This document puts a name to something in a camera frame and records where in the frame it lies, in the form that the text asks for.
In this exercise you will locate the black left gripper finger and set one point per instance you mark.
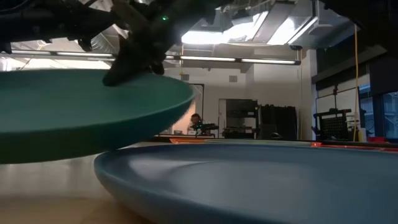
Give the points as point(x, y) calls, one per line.
point(124, 71)
point(159, 69)

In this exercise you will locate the small orange translucent plate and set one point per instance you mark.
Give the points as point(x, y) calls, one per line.
point(186, 141)

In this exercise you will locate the large blue plastic plate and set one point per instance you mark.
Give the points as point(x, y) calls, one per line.
point(248, 186)

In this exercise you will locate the small pink translucent plate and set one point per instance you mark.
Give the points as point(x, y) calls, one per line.
point(357, 148)

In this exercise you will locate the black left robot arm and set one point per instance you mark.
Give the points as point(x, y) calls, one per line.
point(46, 21)

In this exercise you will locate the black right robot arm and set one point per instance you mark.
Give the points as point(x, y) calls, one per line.
point(382, 18)

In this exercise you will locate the long linear ceiling light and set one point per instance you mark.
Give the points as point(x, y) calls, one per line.
point(205, 58)

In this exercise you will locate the person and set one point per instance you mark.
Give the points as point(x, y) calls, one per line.
point(195, 119)

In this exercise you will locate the bright ceiling light panel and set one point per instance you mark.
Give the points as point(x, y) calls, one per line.
point(236, 32)

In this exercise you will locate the black shelving unit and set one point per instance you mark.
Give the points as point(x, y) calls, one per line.
point(242, 124)

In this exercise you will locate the black cabinet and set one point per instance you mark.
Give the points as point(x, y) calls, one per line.
point(280, 121)

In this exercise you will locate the small black rounded object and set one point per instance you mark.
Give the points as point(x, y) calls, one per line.
point(276, 136)

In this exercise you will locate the black pegboard cart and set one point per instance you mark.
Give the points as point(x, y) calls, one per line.
point(334, 127)

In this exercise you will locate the grey wall vent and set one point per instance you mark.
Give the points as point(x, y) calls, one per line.
point(184, 77)
point(233, 78)

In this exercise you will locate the black security camera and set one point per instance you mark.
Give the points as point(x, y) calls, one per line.
point(295, 48)

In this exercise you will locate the dark window frame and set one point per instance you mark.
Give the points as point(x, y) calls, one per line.
point(377, 115)

